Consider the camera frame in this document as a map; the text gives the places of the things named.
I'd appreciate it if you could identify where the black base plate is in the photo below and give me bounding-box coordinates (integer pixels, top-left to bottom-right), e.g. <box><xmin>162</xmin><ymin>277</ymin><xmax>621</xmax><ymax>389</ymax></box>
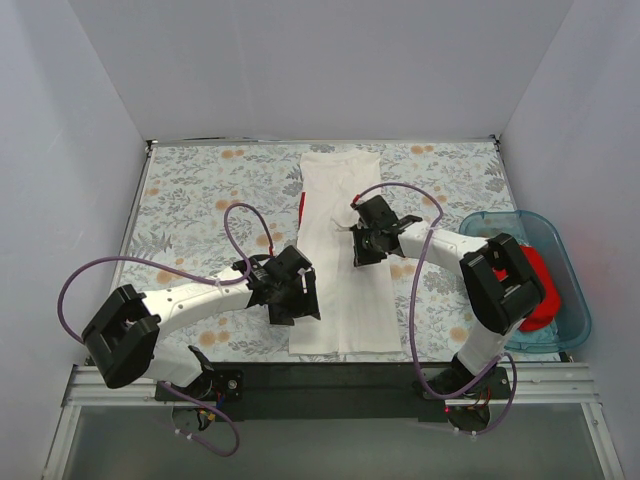
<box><xmin>154</xmin><ymin>360</ymin><xmax>511</xmax><ymax>426</ymax></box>

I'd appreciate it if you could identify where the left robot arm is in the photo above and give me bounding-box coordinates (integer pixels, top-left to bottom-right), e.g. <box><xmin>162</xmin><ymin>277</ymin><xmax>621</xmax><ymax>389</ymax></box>
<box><xmin>81</xmin><ymin>246</ymin><xmax>320</xmax><ymax>400</ymax></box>

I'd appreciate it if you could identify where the floral patterned table mat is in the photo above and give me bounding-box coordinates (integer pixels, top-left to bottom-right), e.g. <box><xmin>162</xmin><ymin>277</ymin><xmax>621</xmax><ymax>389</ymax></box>
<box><xmin>115</xmin><ymin>141</ymin><xmax>514</xmax><ymax>362</ymax></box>

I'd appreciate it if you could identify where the teal plastic bin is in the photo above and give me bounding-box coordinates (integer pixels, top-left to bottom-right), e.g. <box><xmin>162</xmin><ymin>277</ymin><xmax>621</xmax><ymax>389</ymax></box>
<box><xmin>459</xmin><ymin>210</ymin><xmax>592</xmax><ymax>354</ymax></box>

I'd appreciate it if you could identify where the aluminium frame rail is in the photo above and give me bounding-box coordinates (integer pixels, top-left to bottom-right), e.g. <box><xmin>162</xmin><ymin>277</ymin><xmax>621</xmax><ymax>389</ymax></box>
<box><xmin>43</xmin><ymin>362</ymin><xmax>623</xmax><ymax>479</ymax></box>

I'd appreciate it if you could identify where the purple cable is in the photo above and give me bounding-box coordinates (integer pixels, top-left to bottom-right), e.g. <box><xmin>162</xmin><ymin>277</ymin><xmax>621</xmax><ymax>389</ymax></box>
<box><xmin>57</xmin><ymin>202</ymin><xmax>276</xmax><ymax>457</ymax></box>
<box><xmin>350</xmin><ymin>182</ymin><xmax>517</xmax><ymax>439</ymax></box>

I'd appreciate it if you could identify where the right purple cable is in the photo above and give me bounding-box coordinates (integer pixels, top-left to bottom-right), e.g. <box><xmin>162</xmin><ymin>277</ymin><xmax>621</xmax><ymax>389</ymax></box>
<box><xmin>350</xmin><ymin>182</ymin><xmax>517</xmax><ymax>439</ymax></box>

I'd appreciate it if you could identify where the white t-shirt red print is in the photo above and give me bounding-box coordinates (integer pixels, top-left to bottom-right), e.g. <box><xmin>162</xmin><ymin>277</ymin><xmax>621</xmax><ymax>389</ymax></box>
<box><xmin>289</xmin><ymin>149</ymin><xmax>402</xmax><ymax>355</ymax></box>

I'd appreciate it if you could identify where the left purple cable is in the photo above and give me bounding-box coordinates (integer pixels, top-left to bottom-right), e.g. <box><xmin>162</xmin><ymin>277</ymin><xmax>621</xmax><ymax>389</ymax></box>
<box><xmin>57</xmin><ymin>202</ymin><xmax>276</xmax><ymax>457</ymax></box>

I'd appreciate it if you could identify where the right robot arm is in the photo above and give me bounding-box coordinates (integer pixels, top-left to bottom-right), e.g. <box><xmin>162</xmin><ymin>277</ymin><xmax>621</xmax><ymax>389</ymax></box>
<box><xmin>350</xmin><ymin>195</ymin><xmax>546</xmax><ymax>398</ymax></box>

